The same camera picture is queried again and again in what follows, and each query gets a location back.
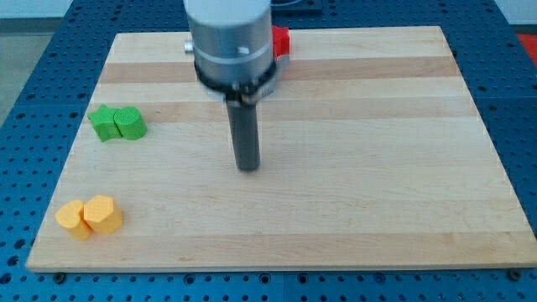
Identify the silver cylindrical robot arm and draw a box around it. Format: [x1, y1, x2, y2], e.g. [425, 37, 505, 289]
[184, 0, 279, 106]

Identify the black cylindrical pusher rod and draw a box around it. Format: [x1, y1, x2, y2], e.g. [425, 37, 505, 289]
[226, 101, 260, 172]

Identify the light wooden board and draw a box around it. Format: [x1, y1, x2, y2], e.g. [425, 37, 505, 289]
[26, 26, 536, 273]

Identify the red block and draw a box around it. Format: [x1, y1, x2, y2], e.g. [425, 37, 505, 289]
[272, 25, 290, 58]

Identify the green round block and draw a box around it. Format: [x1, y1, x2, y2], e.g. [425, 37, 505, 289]
[113, 107, 148, 140]

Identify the green star block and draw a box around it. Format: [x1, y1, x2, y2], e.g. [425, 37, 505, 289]
[88, 105, 122, 142]

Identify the yellow hexagon block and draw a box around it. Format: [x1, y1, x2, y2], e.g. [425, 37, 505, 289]
[83, 195, 123, 235]

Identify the yellow heart block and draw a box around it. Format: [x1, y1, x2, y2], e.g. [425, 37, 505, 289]
[55, 200, 92, 241]

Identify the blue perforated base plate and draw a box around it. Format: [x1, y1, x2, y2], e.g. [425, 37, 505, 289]
[1, 0, 536, 301]

